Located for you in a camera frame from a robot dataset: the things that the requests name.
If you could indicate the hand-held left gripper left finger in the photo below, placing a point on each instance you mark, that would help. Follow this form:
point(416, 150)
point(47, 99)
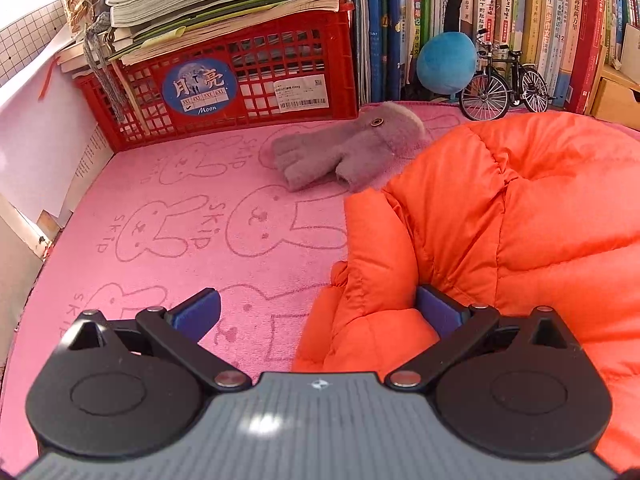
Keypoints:
point(195, 312)

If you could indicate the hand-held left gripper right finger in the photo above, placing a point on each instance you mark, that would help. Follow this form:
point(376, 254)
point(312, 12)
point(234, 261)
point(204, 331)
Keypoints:
point(442, 312)

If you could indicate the orange hooded puffer jacket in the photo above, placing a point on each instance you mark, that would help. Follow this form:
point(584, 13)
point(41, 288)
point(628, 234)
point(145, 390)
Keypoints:
point(500, 235)

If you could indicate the pink rabbit-print mat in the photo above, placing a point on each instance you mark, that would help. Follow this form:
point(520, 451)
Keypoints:
point(175, 210)

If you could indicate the grey knitted glove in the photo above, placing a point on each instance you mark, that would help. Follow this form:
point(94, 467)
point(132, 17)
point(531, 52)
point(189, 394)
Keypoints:
point(340, 150)

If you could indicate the black miniature bicycle model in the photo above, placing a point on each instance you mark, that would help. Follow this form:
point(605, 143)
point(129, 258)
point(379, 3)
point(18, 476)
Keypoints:
point(485, 97)

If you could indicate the red plastic crate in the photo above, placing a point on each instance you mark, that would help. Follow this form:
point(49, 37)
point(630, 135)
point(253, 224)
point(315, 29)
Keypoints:
point(200, 87)

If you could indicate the white side panel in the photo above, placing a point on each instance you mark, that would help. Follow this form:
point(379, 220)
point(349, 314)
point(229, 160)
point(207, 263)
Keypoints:
point(40, 125)

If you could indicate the blue round plush ball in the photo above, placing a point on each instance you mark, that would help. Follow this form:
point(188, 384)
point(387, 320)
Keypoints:
point(445, 62)

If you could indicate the wooden desktop drawer unit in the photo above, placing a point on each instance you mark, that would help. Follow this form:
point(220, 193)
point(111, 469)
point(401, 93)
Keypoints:
point(617, 102)

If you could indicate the row of tall books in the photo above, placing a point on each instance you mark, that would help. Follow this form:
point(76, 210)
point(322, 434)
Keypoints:
point(500, 10)

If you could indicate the white grid-lined board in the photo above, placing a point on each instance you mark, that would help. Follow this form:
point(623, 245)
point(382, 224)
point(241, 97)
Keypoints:
point(25, 45)

